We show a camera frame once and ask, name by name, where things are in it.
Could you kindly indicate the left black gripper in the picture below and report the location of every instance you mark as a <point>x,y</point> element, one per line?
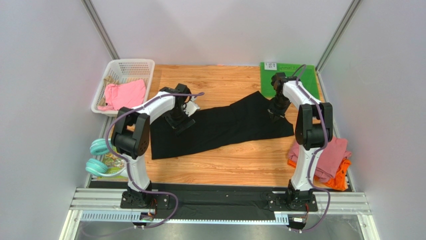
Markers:
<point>179,126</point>

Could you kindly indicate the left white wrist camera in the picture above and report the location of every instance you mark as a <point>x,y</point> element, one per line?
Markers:
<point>190,108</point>

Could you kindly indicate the white plastic basket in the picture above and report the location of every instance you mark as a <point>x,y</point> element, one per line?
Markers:
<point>124,71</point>

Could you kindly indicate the folded pink t shirt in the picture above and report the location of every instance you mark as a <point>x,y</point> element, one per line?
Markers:
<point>336,150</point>

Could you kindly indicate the light pink shirt in basket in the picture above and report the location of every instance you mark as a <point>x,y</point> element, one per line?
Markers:
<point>129,95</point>

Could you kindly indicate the white label sticker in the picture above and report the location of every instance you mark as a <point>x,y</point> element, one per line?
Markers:
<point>270,66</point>

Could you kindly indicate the green snack bowl package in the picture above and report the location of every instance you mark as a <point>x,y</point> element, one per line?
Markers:
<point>114,165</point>

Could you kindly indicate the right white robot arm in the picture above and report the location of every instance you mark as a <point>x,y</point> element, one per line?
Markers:
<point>313,131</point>

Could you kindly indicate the black floral t shirt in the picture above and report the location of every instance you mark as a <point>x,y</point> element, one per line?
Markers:
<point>244,120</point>

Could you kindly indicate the green cutting mat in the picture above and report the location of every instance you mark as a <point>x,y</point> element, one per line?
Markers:
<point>308,79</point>

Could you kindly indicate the folded orange t shirt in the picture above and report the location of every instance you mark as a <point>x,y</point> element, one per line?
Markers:
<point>332,173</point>

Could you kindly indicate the teal headphones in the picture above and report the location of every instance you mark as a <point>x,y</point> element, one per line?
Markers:
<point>94,166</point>

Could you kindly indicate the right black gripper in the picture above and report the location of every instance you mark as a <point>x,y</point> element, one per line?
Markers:
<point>276,111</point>

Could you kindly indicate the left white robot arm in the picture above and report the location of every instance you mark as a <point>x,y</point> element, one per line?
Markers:
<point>130,131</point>

